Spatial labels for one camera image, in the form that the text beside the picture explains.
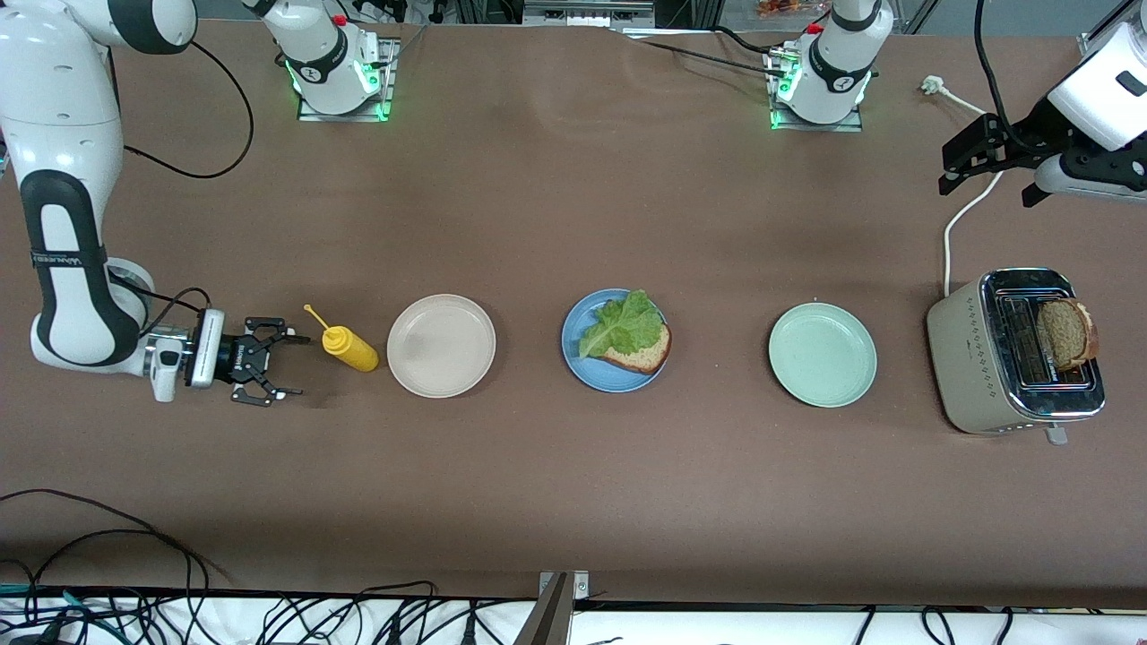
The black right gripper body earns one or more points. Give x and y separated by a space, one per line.
236 358

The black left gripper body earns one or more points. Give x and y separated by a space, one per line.
1042 120

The yellow mustard squeeze bottle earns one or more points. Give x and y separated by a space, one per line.
351 350

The green lettuce leaf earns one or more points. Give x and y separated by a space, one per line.
623 324

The brown bread slice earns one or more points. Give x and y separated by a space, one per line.
645 356
1068 333

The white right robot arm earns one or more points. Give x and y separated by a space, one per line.
63 116

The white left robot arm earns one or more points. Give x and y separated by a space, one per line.
838 63

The beige plate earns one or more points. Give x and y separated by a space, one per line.
441 346

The light green plate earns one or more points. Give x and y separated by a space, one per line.
823 355

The blue plate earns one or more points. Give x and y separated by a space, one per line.
591 372

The beige chrome-topped toaster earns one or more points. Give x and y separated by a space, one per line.
972 358

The orange packet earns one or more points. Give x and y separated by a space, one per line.
789 7

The grey metal box device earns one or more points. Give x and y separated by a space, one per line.
587 13

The aluminium corner bracket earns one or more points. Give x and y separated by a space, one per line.
1091 45

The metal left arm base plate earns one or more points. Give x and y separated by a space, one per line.
851 124

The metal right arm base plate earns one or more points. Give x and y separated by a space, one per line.
388 81

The aluminium frame post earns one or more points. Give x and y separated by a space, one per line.
548 618

